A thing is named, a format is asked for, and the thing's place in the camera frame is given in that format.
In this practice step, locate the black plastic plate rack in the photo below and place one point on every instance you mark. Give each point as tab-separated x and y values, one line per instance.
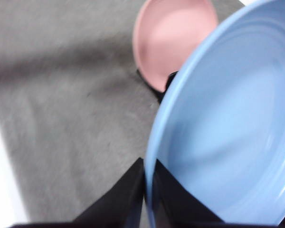
162	95

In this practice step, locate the blue round plate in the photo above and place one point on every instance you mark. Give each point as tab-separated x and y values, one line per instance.
228	118

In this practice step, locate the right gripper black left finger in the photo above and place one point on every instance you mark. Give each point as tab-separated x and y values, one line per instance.
118	204

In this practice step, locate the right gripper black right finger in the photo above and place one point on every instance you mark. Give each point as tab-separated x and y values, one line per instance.
175	204

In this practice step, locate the pink round plate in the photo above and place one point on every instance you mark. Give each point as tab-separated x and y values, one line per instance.
171	35

